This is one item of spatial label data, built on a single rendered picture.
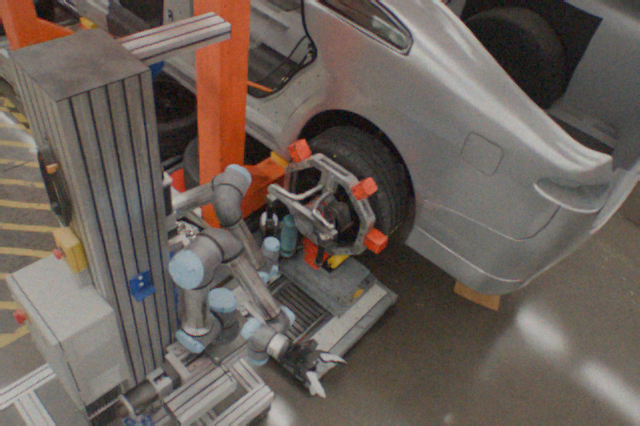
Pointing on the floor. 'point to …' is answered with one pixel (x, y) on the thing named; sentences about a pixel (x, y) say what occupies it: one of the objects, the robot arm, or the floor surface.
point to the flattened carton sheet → (477, 296)
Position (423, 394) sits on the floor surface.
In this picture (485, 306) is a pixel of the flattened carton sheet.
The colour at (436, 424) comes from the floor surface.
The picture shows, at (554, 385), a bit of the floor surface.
